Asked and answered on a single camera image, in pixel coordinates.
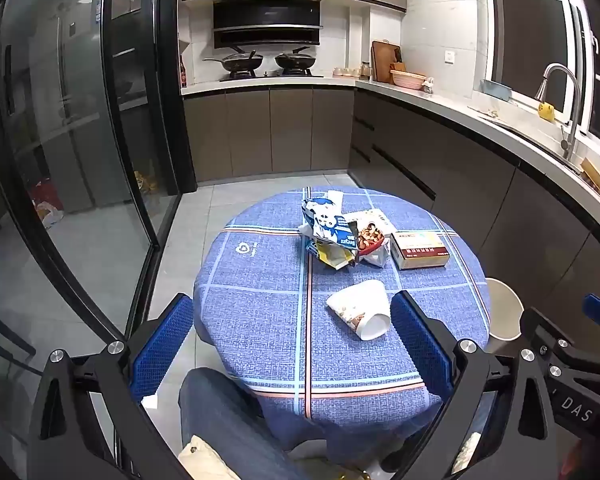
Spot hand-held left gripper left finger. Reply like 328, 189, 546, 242
27, 292, 196, 480

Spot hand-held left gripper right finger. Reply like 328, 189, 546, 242
390, 290, 566, 480

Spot white trash bin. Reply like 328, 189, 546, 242
484, 277, 525, 341

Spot white paper cup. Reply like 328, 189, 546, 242
326, 280, 392, 341

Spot red white medicine box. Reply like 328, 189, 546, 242
390, 230, 451, 271

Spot nut snack packet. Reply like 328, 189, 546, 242
347, 208, 393, 267

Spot yellow wrapper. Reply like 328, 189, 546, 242
305, 240, 356, 268

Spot blue white snack bag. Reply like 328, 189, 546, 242
298, 195, 359, 251

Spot person's left leg in jeans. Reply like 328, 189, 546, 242
179, 367, 331, 480

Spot round table blue plaid tablecloth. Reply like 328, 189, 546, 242
192, 185, 492, 466

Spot cream jacket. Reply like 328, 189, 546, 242
177, 430, 481, 480

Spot wooden block in sink rack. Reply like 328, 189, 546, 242
579, 156, 600, 206

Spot orange white plastic bag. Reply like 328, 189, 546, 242
35, 201, 66, 229

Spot steel kitchen faucet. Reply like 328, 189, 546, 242
534, 63, 583, 163

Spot red bag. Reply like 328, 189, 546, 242
32, 180, 63, 208

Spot grey refrigerator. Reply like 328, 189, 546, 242
30, 0, 131, 213

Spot black framed glass sliding door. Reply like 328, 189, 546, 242
0, 0, 196, 346

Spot light blue tray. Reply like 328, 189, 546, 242
481, 79, 512, 102

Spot brown lower kitchen cabinets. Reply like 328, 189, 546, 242
182, 85, 600, 371

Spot white kitchen countertop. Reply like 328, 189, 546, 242
180, 76, 600, 221

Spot woven beige basket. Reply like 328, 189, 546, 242
390, 69, 428, 91

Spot black gas stove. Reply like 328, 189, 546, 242
219, 69, 325, 82

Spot wooden cutting board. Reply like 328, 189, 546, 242
371, 40, 403, 82

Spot dark kitchen window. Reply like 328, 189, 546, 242
487, 0, 600, 146

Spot black wok with lid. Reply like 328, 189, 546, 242
274, 46, 317, 71

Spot black range hood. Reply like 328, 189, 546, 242
212, 0, 323, 50

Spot black wok long handle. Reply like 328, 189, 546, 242
202, 50, 265, 73

